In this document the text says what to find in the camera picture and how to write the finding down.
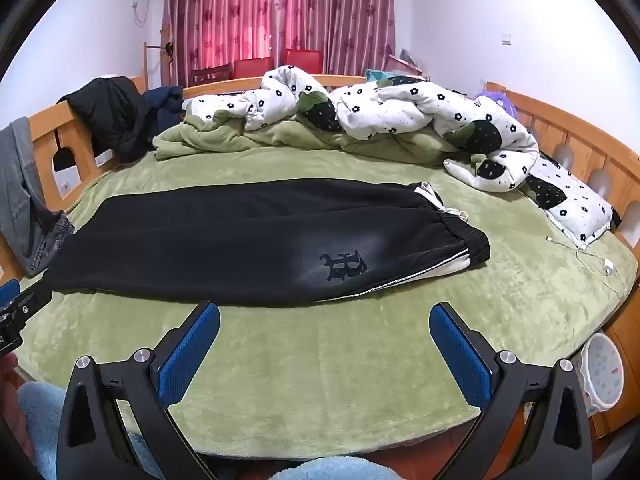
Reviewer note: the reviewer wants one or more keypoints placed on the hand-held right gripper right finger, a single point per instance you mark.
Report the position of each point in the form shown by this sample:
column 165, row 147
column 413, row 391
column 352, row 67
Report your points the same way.
column 462, row 355

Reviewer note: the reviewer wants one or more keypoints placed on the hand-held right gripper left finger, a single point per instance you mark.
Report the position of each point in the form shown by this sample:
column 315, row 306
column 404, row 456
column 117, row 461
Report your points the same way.
column 187, row 355

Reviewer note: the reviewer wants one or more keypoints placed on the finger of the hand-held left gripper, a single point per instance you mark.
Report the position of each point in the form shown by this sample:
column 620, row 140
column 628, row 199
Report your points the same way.
column 32, row 301
column 9, row 291

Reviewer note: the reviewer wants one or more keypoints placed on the black pants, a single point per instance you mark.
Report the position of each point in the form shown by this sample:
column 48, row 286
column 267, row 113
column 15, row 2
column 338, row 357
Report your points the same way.
column 225, row 240

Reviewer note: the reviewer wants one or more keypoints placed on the light blue fleece clothing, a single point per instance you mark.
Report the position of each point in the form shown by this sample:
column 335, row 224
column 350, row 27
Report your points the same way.
column 45, row 420

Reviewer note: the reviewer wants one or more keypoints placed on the grey jeans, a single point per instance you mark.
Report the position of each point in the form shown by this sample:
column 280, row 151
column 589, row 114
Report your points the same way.
column 20, row 185

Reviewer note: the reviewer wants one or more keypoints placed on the green bed blanket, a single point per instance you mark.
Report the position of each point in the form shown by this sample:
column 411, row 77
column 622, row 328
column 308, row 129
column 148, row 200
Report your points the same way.
column 325, row 360

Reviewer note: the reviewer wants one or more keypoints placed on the white flower-print pillow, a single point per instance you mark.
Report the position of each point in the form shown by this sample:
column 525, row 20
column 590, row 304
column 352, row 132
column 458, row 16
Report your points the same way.
column 575, row 200

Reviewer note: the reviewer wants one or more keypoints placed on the black jacket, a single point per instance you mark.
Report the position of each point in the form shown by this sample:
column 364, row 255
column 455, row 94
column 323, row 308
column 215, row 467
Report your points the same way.
column 115, row 115

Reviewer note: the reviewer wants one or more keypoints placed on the crumpled green fleece blanket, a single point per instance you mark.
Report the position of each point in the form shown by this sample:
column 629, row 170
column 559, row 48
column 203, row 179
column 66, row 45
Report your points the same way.
column 280, row 137

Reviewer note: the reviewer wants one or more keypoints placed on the dark blue garment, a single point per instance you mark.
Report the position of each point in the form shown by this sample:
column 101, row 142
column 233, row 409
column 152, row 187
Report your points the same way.
column 165, row 105

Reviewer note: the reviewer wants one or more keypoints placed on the purple fluffy item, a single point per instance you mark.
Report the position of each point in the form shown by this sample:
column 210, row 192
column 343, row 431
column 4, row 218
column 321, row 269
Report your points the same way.
column 495, row 101

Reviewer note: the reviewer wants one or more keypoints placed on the white flower-print duvet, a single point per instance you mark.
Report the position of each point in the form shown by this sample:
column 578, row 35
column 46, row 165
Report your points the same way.
column 400, row 105

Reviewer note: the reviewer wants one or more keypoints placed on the wooden coat rack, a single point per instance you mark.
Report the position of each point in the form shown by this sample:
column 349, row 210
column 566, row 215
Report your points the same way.
column 146, row 65

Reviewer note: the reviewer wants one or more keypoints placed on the dark wooden chair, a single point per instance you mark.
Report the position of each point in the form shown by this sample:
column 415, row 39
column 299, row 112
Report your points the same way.
column 212, row 74

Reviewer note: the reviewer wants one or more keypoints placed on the teal cloth item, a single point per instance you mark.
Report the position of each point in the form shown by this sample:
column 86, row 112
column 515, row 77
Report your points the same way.
column 377, row 76

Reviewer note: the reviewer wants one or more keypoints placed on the red chair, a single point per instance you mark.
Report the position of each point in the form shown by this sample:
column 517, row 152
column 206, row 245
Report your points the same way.
column 302, row 60
column 252, row 67

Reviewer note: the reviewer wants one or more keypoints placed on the cluttered cardboard box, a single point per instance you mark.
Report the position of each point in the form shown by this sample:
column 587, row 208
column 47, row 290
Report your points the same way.
column 405, row 62

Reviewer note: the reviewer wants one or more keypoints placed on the red patterned curtain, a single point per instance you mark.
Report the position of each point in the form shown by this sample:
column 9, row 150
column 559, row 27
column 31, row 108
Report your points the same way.
column 215, row 15
column 335, row 10

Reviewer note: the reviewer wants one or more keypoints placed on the white wall socket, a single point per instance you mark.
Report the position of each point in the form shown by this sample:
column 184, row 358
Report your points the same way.
column 134, row 6

